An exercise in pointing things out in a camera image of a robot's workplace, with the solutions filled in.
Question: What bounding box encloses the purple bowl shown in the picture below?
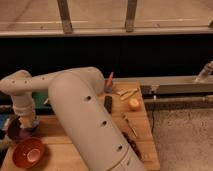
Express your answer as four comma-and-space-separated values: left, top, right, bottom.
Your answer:
7, 117, 36, 143

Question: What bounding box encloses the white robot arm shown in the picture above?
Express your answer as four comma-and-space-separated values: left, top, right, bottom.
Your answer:
0, 67, 145, 171

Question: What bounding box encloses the red orange bowl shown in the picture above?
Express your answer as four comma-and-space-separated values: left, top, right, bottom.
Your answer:
12, 137, 45, 169

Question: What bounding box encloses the orange carrot toy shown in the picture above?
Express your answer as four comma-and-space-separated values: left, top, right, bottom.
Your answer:
105, 72, 114, 93

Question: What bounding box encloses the black rectangular block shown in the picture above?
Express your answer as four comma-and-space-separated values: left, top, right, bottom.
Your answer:
104, 96, 112, 114

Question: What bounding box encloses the pale yellow fries toy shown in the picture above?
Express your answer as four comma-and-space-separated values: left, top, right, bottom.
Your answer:
116, 88, 138, 100

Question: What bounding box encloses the green board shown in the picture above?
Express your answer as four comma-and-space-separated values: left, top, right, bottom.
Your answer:
33, 92, 50, 109

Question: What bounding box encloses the right metal support leg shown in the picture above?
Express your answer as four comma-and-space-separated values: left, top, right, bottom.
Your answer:
125, 0, 137, 32

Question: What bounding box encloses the metal support leg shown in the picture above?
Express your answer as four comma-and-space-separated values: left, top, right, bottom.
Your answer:
125, 0, 137, 32
57, 0, 73, 34

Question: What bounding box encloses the left metal support leg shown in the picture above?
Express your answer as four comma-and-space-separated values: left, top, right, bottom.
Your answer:
57, 0, 73, 34

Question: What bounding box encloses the grey metal rail beam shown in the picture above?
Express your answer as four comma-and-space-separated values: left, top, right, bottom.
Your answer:
140, 75, 213, 94

